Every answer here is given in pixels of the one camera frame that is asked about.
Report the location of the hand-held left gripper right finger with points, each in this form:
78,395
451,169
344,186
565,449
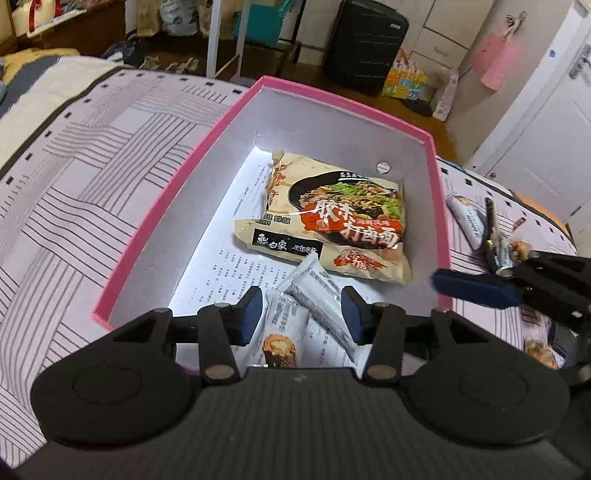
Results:
353,316

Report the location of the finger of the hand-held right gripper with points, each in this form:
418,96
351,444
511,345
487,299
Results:
558,264
475,288

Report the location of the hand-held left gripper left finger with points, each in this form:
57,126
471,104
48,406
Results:
251,316

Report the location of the white packet with snack picture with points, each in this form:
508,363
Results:
282,318

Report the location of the dark brown snack packet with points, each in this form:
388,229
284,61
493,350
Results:
497,244

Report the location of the long white snack packet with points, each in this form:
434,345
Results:
314,286

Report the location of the pink cardboard box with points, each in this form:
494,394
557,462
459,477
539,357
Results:
323,124

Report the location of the small clear snack packet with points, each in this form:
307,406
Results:
540,350

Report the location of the printed paper sheet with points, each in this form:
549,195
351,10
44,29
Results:
231,258

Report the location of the beige instant noodle packet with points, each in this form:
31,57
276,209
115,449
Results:
346,217

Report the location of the white door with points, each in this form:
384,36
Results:
545,120

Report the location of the white pink patterned gift bag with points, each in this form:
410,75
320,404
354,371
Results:
445,97

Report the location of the striped patterned bedsheet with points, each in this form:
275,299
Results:
92,184

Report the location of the pink hanging bag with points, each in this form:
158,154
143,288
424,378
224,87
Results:
498,60

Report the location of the colourful cardboard box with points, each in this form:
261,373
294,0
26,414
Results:
411,78

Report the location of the pair of light shoes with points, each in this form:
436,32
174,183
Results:
175,64

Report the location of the white wardrobe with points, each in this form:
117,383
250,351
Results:
452,23

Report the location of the black suitcase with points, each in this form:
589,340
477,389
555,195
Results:
364,46

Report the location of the white folding table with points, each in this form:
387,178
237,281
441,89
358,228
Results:
217,41

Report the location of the dark clothes pile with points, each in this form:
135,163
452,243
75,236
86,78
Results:
124,50

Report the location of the white plastic bag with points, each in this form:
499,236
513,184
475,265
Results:
180,18

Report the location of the grey beige striped blanket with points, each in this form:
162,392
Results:
27,78

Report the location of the wooden cabinet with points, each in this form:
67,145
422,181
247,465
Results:
92,23

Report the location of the wall hook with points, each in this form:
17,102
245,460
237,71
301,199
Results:
516,21

